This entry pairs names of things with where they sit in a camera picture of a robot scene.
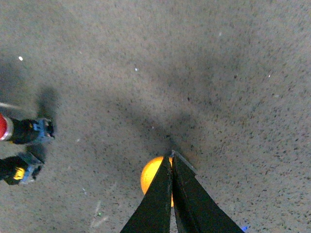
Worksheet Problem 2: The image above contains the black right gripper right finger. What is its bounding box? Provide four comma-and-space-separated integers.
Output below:
172, 150, 243, 233

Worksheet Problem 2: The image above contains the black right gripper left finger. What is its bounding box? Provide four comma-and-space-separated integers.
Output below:
121, 156, 173, 233

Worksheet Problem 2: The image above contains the yellow push button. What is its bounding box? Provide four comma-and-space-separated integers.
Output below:
140, 156, 173, 208

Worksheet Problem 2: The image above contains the yellow-marked push button switch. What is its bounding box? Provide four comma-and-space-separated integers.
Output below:
0, 152, 44, 185

